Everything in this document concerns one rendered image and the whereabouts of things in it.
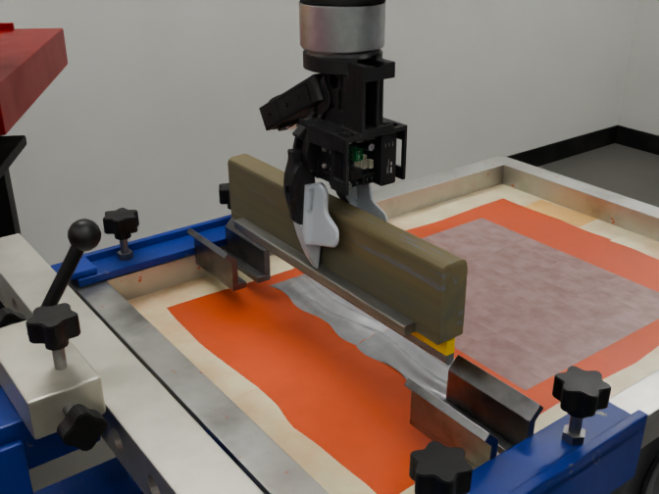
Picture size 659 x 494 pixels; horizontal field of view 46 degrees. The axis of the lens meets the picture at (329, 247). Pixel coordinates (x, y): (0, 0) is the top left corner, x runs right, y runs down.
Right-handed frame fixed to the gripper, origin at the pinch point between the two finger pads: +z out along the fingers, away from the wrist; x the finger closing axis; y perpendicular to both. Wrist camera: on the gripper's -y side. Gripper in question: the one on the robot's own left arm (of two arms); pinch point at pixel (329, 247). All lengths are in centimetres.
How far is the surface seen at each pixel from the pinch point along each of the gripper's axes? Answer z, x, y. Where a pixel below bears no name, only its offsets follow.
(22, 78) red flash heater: 1, -1, -100
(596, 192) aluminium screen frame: 10, 58, -8
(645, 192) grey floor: 109, 307, -141
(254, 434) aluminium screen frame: 10.1, -15.6, 9.8
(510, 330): 13.6, 20.3, 7.9
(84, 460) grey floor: 108, 3, -116
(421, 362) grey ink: 13.2, 7.2, 6.8
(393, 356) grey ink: 13.2, 5.5, 4.2
